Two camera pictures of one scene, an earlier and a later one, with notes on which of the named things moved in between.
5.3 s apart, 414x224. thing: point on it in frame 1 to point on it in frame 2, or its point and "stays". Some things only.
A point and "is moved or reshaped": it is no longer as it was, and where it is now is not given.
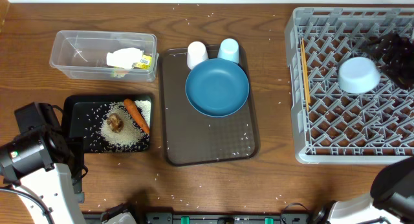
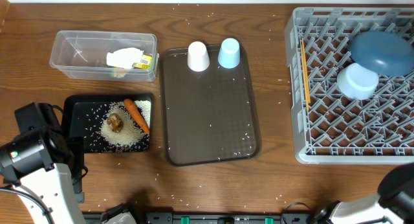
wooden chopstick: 305,68 stays
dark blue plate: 217,87 is moved or reshaped
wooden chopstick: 304,74 stays
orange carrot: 132,107 stays
